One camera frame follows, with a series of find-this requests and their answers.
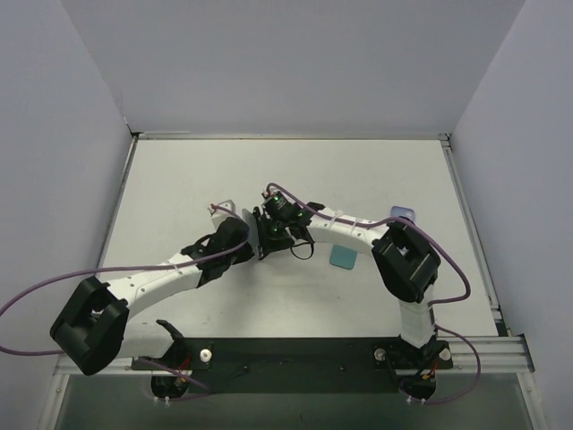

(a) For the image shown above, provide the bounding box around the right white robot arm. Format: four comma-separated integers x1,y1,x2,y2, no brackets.
251,192,440,348

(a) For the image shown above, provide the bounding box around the teal phone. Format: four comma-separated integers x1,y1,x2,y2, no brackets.
329,245,358,271

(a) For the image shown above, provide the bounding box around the black phone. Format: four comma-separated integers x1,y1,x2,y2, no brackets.
242,209,261,259

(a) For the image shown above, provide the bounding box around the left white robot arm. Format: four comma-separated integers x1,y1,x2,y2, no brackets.
50,217,253,375

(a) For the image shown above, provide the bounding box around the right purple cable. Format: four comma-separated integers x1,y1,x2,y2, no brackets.
264,182,483,404

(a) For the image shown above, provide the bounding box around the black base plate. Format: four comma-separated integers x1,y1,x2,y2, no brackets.
133,337,453,398

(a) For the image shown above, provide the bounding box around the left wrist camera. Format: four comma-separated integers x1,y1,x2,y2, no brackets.
208,200,237,218

